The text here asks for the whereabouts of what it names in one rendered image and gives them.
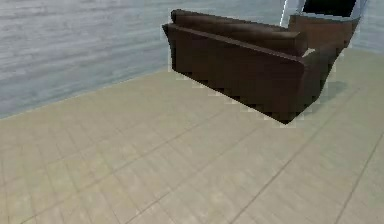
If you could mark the dark brown leather sofa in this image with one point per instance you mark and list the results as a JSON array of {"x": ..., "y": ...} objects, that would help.
[{"x": 240, "y": 71}]

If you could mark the brown wooden cabinet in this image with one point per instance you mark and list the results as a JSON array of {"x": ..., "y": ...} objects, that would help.
[{"x": 321, "y": 31}]

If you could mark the white framed window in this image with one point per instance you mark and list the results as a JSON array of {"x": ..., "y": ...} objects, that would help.
[{"x": 328, "y": 7}]

